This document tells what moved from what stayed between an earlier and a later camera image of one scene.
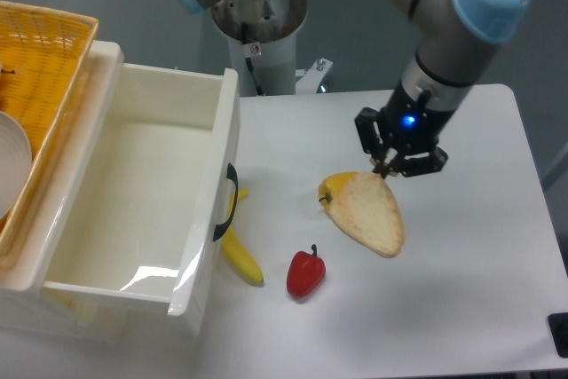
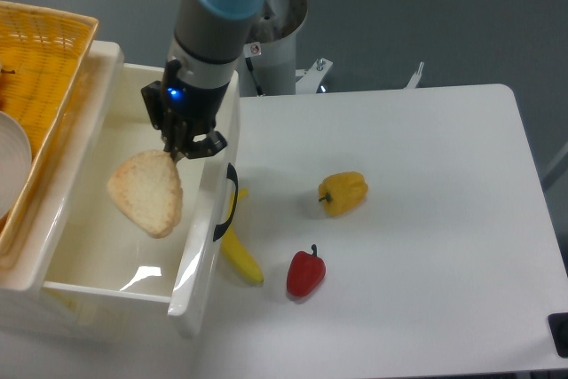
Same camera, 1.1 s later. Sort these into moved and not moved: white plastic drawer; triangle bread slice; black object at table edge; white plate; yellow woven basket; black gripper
Moved: triangle bread slice; black gripper
Not moved: white plate; yellow woven basket; white plastic drawer; black object at table edge
